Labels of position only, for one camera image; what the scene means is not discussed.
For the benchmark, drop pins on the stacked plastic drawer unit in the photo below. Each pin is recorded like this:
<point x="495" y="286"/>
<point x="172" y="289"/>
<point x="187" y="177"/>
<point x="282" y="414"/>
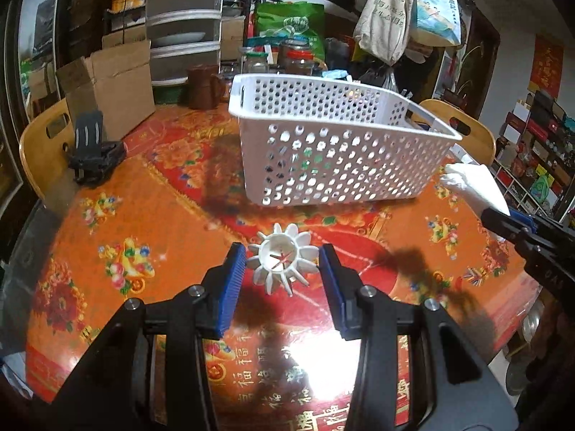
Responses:
<point x="184" y="18"/>

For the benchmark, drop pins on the closed cardboard box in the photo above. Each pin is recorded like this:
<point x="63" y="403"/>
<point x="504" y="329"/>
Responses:
<point x="232" y="38"/>

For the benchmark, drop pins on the brown ceramic mug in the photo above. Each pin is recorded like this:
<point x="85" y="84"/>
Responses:
<point x="202" y="90"/>

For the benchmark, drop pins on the blue printed tote bag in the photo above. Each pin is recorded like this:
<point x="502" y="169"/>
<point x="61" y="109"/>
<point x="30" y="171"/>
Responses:
<point x="433" y="13"/>

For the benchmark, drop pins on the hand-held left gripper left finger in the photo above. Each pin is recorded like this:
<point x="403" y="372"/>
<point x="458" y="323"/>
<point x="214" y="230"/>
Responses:
<point x="229" y="287"/>

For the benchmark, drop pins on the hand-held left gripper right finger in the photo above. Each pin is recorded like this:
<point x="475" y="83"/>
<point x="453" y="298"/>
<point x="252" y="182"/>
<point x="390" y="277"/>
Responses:
<point x="334" y="292"/>

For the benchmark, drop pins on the black folding clamp stand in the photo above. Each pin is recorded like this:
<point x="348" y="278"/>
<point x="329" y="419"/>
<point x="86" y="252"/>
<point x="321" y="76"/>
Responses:
<point x="90" y="157"/>

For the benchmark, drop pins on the open cardboard box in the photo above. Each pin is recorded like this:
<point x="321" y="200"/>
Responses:
<point x="121" y="94"/>

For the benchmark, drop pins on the white ribbed cone cup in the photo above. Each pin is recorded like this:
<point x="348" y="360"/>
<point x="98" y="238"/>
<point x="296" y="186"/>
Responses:
<point x="265" y="251"/>

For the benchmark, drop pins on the white perforated plastic basket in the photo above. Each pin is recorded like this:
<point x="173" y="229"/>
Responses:
<point x="341" y="122"/>

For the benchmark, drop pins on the wooden chair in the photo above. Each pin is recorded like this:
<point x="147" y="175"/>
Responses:
<point x="483" y="141"/>
<point x="36" y="152"/>

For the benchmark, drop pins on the metal pot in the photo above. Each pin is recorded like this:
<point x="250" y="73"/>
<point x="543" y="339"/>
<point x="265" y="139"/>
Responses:
<point x="532" y="323"/>

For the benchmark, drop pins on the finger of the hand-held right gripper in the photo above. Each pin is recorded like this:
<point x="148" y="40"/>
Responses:
<point x="505" y="225"/>
<point x="524" y="221"/>

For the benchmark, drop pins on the beige canvas tote bag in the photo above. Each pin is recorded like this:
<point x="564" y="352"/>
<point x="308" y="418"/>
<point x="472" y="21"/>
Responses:
<point x="382" y="31"/>

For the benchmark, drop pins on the shelf with boxes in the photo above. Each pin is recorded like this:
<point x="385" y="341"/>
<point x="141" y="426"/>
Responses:
<point x="534" y="143"/>

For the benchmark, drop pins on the clear glass jar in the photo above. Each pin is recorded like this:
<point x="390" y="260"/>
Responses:
<point x="256" y="62"/>

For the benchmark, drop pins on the red wall poster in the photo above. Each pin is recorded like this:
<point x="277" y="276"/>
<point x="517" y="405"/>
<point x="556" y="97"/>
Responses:
<point x="546" y="65"/>

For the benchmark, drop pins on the green packet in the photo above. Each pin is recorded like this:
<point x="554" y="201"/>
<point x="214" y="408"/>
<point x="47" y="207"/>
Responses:
<point x="307" y="165"/>

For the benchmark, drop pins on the red lid glass jar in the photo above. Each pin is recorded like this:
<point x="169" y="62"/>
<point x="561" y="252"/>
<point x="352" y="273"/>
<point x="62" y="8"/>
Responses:
<point x="301" y="65"/>

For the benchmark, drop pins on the green shopping bag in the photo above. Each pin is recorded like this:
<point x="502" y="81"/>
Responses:
<point x="287" y="18"/>

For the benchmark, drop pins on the dark mirrored wardrobe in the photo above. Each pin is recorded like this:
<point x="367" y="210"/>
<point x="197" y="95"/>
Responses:
<point x="40" y="22"/>

